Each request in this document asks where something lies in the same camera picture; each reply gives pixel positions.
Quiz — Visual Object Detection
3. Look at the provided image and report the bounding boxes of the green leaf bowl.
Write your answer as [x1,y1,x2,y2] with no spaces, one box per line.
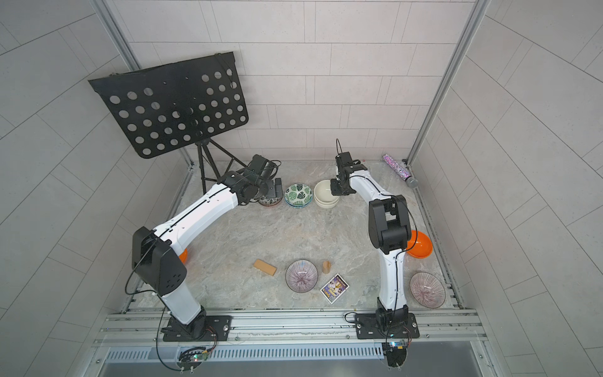
[284,183,313,203]
[287,201,309,209]

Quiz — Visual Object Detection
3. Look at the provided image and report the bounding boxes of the orange bowl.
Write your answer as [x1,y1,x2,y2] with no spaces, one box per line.
[407,230,433,259]
[179,249,188,264]

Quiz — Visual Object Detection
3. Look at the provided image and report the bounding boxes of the left orange bowl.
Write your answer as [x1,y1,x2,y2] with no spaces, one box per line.
[179,249,188,264]

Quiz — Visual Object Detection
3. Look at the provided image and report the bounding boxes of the small wooden cylinder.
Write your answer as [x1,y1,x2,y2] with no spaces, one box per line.
[322,261,331,274]

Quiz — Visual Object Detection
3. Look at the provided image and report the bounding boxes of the purple striped bowl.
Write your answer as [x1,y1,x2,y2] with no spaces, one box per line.
[285,259,318,293]
[410,272,446,309]

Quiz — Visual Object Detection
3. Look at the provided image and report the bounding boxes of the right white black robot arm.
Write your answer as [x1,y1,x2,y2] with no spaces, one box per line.
[331,152,414,331]

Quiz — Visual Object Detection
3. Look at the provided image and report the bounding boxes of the purple glitter tube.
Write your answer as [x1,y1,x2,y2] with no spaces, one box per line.
[383,154,419,189]

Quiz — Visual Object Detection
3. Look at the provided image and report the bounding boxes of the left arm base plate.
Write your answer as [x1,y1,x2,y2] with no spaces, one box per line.
[160,316,232,342]

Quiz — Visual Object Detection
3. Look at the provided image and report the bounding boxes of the wooden rectangular block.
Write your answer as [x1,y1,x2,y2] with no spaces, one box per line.
[253,259,277,276]

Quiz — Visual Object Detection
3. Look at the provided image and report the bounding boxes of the purple playing card box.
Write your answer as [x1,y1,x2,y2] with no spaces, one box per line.
[320,274,350,304]

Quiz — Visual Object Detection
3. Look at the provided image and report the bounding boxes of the black white patterned bowl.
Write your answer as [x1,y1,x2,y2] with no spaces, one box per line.
[258,197,283,207]

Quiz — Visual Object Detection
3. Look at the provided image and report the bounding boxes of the right green circuit board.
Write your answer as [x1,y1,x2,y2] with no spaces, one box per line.
[382,342,408,369]

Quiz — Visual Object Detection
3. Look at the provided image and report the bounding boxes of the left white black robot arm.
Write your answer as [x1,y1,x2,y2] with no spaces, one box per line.
[132,155,282,339]

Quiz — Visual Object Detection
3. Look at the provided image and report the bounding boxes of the left green circuit board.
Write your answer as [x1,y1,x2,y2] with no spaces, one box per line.
[177,347,211,370]

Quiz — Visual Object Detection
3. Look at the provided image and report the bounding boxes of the green circuit board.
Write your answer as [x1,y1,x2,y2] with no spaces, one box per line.
[382,342,408,369]
[177,347,211,370]

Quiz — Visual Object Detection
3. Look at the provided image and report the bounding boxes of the aluminium mounting rail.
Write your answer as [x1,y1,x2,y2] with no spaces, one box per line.
[93,309,487,347]

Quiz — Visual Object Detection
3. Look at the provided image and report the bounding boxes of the cream bowl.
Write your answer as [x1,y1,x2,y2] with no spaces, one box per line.
[314,198,339,209]
[313,180,339,202]

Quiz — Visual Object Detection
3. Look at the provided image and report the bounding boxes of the black perforated music stand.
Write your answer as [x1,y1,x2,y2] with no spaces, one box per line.
[88,51,258,194]

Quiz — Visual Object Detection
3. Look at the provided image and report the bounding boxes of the right orange bowl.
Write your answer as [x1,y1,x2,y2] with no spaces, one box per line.
[407,230,433,259]

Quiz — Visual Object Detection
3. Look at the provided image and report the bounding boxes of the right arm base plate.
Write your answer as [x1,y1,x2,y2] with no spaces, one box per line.
[353,313,420,342]

